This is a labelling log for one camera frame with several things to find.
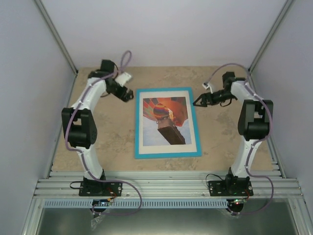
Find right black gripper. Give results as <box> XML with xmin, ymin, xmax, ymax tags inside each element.
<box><xmin>197</xmin><ymin>89</ymin><xmax>236</xmax><ymax>107</ymax></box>

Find hot air balloon photo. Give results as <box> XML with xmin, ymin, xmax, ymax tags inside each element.
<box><xmin>142</xmin><ymin>96</ymin><xmax>188</xmax><ymax>145</ymax></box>

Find white mat board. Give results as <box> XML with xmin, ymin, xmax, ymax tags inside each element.
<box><xmin>138</xmin><ymin>90</ymin><xmax>198</xmax><ymax>155</ymax></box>

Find blue wooden picture frame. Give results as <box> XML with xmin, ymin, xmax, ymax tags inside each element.
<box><xmin>134</xmin><ymin>87</ymin><xmax>203</xmax><ymax>160</ymax></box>

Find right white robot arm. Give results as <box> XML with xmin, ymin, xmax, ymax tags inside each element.
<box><xmin>193</xmin><ymin>71</ymin><xmax>273</xmax><ymax>196</ymax></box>

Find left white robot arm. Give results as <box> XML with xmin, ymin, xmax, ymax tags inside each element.
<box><xmin>61</xmin><ymin>60</ymin><xmax>134</xmax><ymax>195</ymax></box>

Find right small circuit board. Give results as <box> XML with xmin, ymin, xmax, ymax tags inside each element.
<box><xmin>230</xmin><ymin>198</ymin><xmax>246</xmax><ymax>205</ymax></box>

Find small circuit board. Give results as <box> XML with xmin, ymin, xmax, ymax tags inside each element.
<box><xmin>230</xmin><ymin>198</ymin><xmax>246</xmax><ymax>205</ymax></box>
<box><xmin>92</xmin><ymin>198</ymin><xmax>114</xmax><ymax>207</ymax></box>

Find left small circuit board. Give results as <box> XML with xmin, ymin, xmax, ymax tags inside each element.
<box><xmin>92</xmin><ymin>198</ymin><xmax>114</xmax><ymax>207</ymax></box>

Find clear plastic bag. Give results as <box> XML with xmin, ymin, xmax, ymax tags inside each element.
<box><xmin>90</xmin><ymin>215</ymin><xmax>105</xmax><ymax>231</ymax></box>

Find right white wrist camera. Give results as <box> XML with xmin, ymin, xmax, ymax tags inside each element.
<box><xmin>202</xmin><ymin>82</ymin><xmax>214</xmax><ymax>93</ymax></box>

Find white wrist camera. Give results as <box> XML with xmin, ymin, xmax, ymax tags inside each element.
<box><xmin>115</xmin><ymin>72</ymin><xmax>132</xmax><ymax>87</ymax></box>
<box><xmin>202</xmin><ymin>82</ymin><xmax>214</xmax><ymax>93</ymax></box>

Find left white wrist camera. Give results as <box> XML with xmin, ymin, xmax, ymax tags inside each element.
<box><xmin>115</xmin><ymin>72</ymin><xmax>132</xmax><ymax>87</ymax></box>

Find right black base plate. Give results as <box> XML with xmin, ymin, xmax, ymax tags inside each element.
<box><xmin>208</xmin><ymin>180</ymin><xmax>254</xmax><ymax>197</ymax></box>

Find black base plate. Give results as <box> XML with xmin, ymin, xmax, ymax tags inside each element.
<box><xmin>208</xmin><ymin>180</ymin><xmax>254</xmax><ymax>197</ymax></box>
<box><xmin>79</xmin><ymin>181</ymin><xmax>122</xmax><ymax>197</ymax></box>

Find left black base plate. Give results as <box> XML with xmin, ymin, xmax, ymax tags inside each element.
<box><xmin>79</xmin><ymin>181</ymin><xmax>122</xmax><ymax>197</ymax></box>

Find left aluminium corner post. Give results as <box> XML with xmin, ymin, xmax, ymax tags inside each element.
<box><xmin>34</xmin><ymin>0</ymin><xmax>78</xmax><ymax>76</ymax></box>

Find aluminium corner post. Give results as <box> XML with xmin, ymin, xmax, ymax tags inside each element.
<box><xmin>34</xmin><ymin>0</ymin><xmax>78</xmax><ymax>76</ymax></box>
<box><xmin>248</xmin><ymin>0</ymin><xmax>295</xmax><ymax>73</ymax></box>

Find aluminium rail base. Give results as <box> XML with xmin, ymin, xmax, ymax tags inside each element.
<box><xmin>34</xmin><ymin>163</ymin><xmax>303</xmax><ymax>199</ymax></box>

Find right aluminium corner post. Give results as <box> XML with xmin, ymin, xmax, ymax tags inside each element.
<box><xmin>248</xmin><ymin>0</ymin><xmax>295</xmax><ymax>73</ymax></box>

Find grey slotted cable duct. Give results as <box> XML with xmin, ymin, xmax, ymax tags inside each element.
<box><xmin>44</xmin><ymin>199</ymin><xmax>228</xmax><ymax>209</ymax></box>

